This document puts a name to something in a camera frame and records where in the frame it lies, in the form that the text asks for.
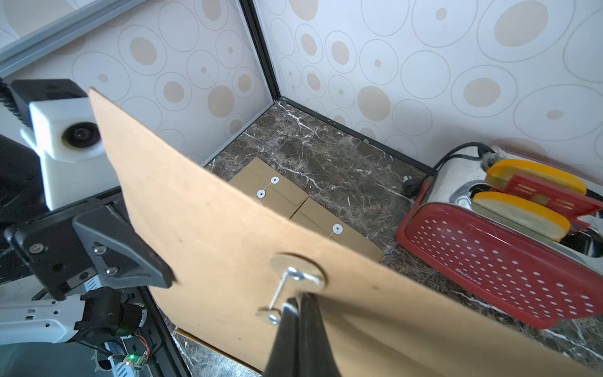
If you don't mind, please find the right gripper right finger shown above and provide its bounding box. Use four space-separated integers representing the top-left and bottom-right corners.
299 293 341 377

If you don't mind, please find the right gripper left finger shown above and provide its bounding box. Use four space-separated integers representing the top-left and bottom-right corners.
262 298 300 377

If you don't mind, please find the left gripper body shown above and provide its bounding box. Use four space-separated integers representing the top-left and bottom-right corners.
3 188 127 301

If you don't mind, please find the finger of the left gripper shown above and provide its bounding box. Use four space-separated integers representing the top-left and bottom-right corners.
72 205 174 289

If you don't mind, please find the envelope white string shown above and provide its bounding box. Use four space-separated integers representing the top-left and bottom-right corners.
265 265 307 326

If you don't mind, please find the brown file envelope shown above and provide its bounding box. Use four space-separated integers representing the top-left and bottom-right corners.
89 90 592 376
229 157 309 218
291 198 385 262

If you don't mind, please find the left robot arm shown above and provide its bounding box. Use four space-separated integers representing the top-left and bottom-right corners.
1 138 174 350

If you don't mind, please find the red polka dot toaster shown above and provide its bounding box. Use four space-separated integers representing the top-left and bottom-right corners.
397 142 602 329

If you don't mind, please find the rear yellow toast slice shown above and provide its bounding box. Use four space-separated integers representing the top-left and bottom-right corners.
485 159 587 195

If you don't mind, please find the yellow toast slice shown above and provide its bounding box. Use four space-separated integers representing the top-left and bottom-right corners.
472 192 572 242
485 159 587 195

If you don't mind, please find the front yellow toast slice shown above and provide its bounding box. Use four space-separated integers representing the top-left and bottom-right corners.
472 192 572 242

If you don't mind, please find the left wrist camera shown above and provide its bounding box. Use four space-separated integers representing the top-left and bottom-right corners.
9 79 119 210

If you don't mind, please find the black toaster power cable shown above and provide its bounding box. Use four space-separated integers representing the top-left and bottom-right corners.
402 140 496 199

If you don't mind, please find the left aluminium rail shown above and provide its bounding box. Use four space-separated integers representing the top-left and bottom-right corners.
1 0 143 79

